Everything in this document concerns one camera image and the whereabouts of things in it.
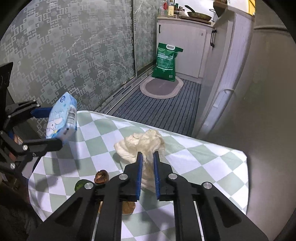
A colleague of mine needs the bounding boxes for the green round fruit peel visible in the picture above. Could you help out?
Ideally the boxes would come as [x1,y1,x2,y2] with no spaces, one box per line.
[74,179,88,192]

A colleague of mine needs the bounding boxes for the blue tissue pack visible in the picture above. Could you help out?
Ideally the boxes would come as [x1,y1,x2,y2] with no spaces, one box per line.
[46,92,77,143]

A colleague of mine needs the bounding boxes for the tan walnut shell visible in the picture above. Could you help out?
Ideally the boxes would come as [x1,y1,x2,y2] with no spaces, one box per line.
[122,201,136,215]

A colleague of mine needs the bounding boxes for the cream tissue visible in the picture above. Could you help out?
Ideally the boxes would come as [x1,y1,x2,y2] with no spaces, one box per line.
[114,130,165,192]

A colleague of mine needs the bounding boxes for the white kitchen cabinet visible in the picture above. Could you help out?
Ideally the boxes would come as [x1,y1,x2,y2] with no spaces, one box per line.
[157,6,254,138]

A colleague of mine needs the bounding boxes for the green white checkered tablecloth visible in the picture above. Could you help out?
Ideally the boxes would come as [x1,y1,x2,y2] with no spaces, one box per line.
[28,111,249,240]

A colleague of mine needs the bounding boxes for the brown nut shell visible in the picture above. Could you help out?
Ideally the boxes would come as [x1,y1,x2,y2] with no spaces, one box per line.
[94,170,109,184]

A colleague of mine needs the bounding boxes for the patterned glass sliding door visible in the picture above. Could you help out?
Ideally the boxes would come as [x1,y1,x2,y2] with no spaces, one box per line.
[1,1,161,110]

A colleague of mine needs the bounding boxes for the beige refrigerator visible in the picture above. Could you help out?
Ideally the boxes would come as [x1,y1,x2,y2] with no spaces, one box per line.
[193,1,295,240]

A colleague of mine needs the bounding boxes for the dark striped floor rug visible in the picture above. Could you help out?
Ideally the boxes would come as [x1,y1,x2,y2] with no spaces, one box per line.
[105,79,201,137]

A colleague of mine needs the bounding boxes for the grey oval floor mat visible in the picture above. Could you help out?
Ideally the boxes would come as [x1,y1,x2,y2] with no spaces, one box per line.
[140,76,184,99]

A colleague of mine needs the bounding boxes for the green rice bag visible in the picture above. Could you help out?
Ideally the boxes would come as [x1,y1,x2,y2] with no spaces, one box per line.
[152,43,183,81]

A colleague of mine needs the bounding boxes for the condiment bottles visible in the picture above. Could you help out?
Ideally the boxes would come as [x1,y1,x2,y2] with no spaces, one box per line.
[158,1,186,18]

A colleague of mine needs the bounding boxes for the frying pan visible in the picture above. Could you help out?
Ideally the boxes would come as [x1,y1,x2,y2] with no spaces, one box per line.
[185,5,212,21]

